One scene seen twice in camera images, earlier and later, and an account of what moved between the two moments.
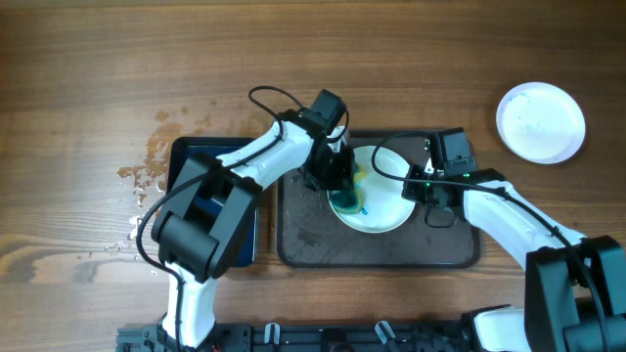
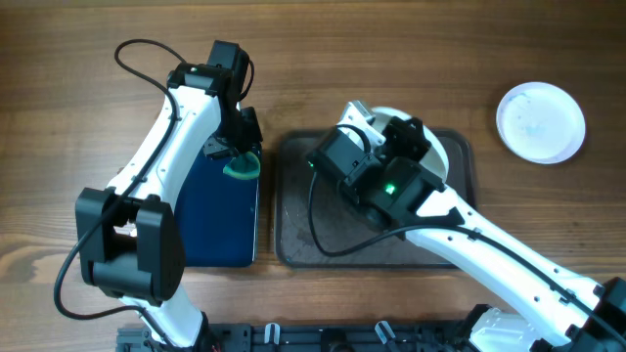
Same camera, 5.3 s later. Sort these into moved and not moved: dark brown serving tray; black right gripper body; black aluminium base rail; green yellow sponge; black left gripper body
Moved: green yellow sponge; black right gripper body; black left gripper body
Not moved: dark brown serving tray; black aluminium base rail
